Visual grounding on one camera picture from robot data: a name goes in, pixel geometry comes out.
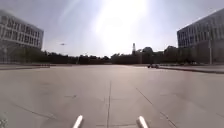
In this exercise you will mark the vehicle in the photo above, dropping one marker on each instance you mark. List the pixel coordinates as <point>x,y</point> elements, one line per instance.
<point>153,66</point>

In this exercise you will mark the grey grid-front office building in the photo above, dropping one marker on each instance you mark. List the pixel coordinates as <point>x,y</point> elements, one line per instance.
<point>201,35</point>

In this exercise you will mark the row of dark trees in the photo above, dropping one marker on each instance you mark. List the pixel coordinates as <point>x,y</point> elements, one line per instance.
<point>100,59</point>

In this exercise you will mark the distant tower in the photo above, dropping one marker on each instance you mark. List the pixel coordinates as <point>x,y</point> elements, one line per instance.
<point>134,48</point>

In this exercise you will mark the raised kerb strip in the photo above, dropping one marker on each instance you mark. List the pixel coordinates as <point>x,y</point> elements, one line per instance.
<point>20,66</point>
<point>196,69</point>

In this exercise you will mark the large glass office building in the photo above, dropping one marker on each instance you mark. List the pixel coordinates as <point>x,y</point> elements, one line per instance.
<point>18,36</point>

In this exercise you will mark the tall pole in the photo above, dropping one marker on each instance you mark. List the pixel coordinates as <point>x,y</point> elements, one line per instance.
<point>210,50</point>

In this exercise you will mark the grey paved plaza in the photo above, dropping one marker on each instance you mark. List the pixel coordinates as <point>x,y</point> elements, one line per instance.
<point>110,86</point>

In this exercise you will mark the robot's own part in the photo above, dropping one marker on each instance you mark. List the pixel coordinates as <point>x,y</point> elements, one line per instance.
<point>142,122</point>
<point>77,122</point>

